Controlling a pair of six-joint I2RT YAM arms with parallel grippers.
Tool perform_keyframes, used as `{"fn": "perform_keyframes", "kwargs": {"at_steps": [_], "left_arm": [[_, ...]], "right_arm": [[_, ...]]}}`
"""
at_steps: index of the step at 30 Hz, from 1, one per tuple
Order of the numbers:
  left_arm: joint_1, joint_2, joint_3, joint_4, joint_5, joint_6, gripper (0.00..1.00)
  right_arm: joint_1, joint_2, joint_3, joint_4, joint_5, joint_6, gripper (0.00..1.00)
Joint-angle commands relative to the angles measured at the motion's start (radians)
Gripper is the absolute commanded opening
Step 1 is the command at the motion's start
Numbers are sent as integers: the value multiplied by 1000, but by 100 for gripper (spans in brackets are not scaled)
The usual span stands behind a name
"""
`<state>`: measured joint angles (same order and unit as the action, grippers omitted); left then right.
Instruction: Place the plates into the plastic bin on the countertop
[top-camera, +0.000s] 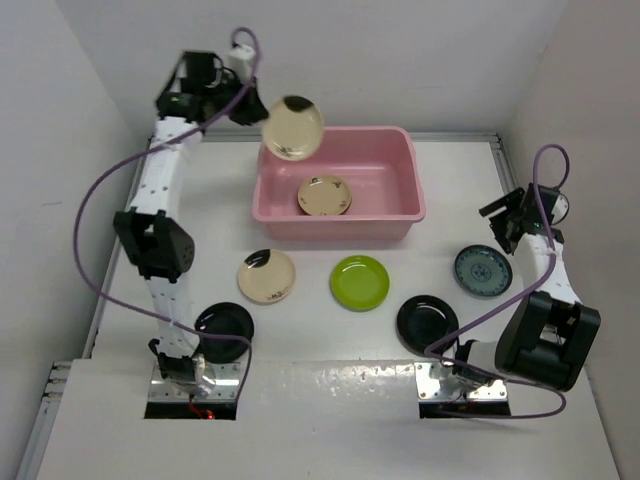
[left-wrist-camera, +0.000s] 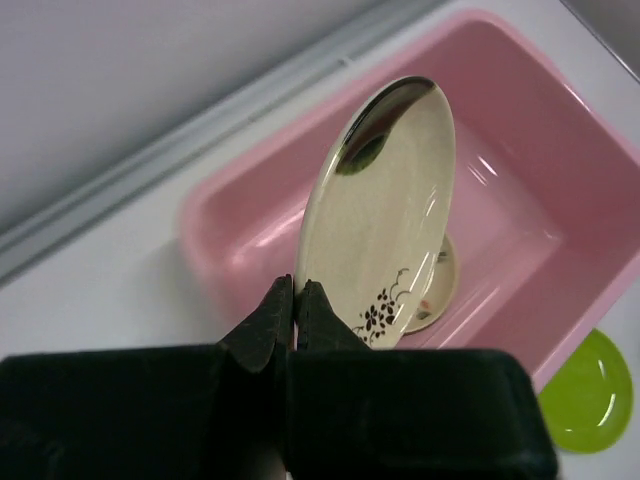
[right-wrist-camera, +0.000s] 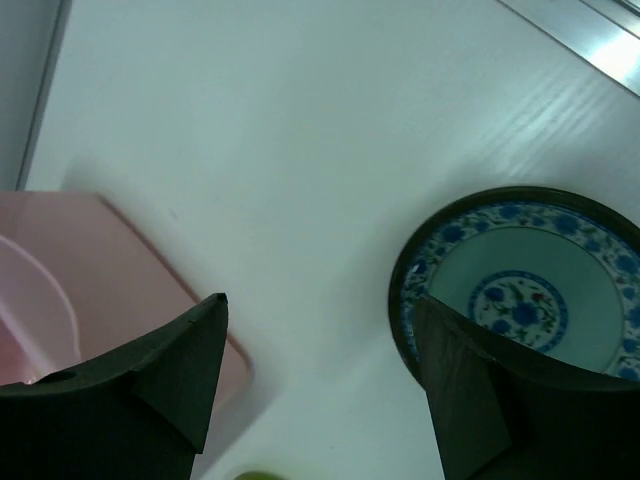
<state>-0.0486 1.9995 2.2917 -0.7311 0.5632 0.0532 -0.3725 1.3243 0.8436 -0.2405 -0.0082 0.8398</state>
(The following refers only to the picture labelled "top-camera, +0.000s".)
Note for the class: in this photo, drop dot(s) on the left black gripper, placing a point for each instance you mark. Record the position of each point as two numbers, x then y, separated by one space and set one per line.
250 111

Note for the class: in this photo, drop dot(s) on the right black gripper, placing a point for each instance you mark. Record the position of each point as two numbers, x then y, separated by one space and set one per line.
511 202

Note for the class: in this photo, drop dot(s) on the blue patterned plate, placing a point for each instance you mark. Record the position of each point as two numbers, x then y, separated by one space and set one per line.
482 271

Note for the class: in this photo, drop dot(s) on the cream floral plate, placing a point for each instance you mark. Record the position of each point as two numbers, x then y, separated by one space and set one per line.
324 195

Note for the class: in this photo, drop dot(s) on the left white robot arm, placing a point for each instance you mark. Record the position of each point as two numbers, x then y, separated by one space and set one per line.
201 87

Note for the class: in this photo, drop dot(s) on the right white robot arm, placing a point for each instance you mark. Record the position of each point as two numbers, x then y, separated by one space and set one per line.
549 335

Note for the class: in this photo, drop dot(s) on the pink plastic bin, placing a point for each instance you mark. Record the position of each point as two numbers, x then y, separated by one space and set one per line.
379 166

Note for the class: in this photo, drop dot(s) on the cream plate with black brushstroke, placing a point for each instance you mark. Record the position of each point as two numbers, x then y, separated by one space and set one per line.
266 276

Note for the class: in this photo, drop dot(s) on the green plate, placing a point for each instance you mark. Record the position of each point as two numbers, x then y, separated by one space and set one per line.
359 283

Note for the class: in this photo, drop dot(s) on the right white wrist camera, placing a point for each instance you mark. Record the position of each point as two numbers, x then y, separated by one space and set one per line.
560 209

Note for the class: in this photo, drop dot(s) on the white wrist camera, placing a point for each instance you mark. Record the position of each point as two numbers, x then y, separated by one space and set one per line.
560 209
241 60

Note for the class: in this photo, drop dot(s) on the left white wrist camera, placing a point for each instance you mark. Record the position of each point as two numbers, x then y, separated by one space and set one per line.
241 60

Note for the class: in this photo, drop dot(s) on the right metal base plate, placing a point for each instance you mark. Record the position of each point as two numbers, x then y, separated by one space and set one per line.
437 383

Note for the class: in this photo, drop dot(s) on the metal base plate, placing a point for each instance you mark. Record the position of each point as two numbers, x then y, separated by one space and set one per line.
437 383
216 383

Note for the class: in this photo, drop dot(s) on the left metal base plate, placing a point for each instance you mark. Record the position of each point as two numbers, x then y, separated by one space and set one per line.
216 383

